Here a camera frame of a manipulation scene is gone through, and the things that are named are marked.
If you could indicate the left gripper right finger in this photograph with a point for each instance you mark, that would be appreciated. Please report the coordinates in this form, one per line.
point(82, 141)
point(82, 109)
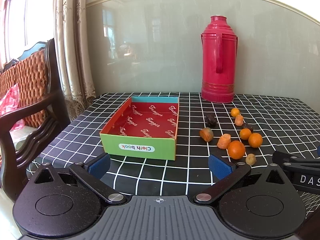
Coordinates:
point(228, 174)

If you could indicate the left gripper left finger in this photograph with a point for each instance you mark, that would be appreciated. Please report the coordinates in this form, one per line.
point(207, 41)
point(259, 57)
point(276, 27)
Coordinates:
point(90, 174)

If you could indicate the large orange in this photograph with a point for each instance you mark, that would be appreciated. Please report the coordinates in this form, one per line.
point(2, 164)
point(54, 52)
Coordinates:
point(236, 150)

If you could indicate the small yellowish fruit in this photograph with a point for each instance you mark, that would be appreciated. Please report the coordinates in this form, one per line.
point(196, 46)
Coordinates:
point(251, 159)

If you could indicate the medium orange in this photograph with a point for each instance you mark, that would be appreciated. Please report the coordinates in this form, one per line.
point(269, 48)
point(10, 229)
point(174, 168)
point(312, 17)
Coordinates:
point(255, 140)

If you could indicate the small orange mid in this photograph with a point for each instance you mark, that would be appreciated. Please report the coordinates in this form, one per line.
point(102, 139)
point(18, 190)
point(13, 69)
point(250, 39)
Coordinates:
point(245, 133)

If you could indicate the dark dried fruit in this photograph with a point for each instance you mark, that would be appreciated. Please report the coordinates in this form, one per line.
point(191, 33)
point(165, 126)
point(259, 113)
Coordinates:
point(211, 120)
point(247, 126)

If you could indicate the small orange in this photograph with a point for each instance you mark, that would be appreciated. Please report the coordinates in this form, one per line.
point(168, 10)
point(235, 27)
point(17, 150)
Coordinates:
point(235, 112)

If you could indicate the colourful cardboard box tray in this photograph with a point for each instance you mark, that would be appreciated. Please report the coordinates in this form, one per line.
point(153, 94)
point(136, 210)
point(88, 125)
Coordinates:
point(143, 127)

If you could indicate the dark wooden armchair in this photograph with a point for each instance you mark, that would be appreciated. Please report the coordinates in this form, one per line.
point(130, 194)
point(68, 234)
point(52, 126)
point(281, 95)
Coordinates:
point(42, 106)

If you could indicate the pink plastic bag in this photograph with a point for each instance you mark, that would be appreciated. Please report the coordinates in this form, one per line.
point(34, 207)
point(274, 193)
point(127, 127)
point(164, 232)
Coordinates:
point(11, 100)

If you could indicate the red thermos flask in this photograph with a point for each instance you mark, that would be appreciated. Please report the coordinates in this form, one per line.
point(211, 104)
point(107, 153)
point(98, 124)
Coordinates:
point(219, 47)

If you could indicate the beige lace curtain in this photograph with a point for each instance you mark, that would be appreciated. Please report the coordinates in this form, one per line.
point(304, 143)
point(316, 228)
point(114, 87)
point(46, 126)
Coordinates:
point(71, 46)

